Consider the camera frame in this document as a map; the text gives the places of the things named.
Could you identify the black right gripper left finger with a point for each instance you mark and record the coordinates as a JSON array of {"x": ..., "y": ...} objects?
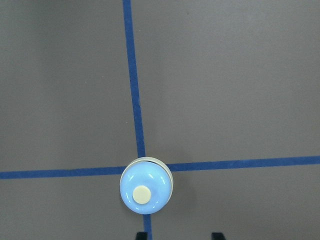
[{"x": 141, "y": 236}]

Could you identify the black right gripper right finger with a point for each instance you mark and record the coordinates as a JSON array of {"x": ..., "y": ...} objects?
[{"x": 217, "y": 236}]

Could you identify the blue and cream call bell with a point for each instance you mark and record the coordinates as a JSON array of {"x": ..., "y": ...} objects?
[{"x": 146, "y": 185}]

